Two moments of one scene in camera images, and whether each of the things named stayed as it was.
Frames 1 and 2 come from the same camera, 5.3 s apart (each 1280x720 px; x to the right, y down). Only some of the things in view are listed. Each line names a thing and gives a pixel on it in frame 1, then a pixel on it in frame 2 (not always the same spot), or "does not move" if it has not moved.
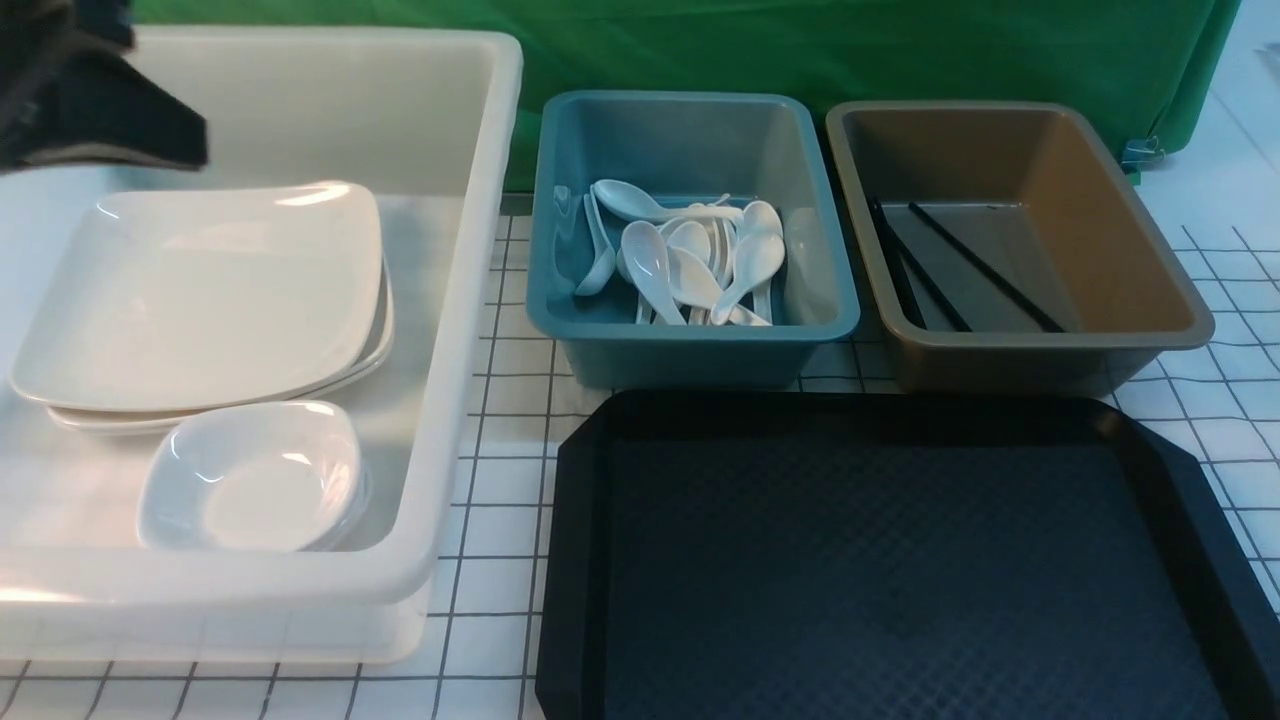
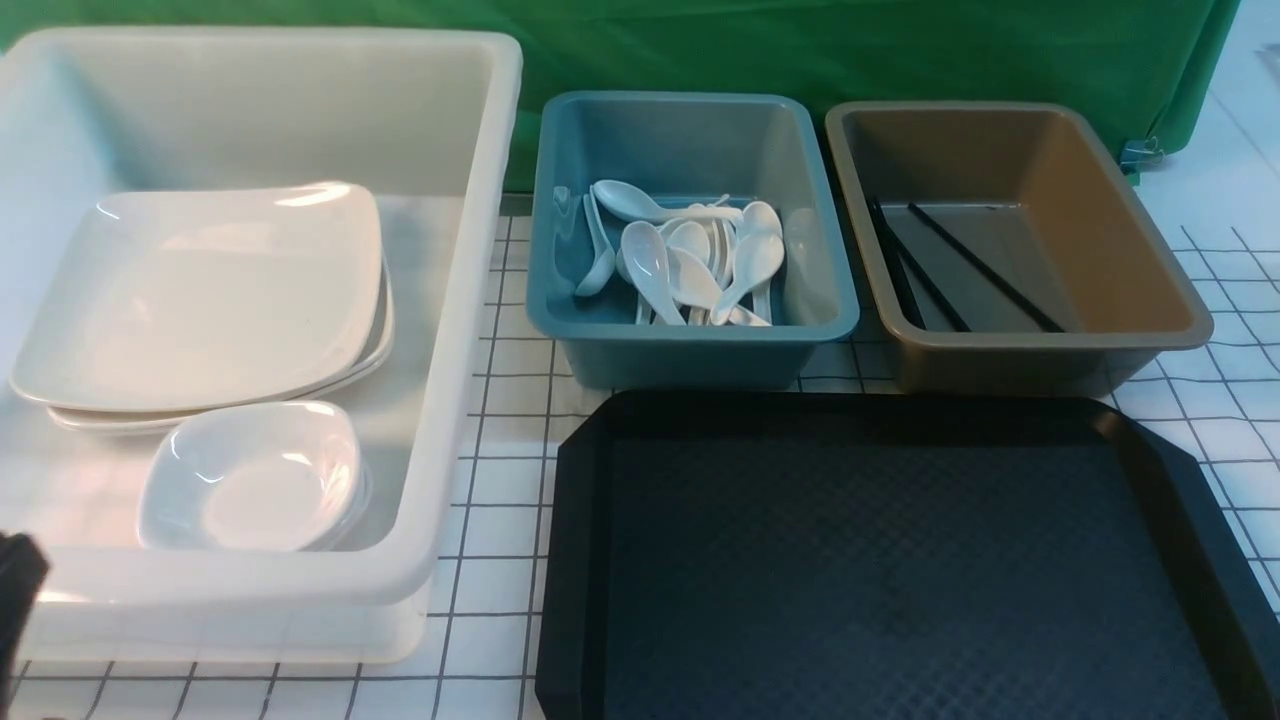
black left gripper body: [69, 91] -> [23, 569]
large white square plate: [195, 295] does not move
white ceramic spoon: [760, 258] does not move
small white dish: [253, 476] does not move
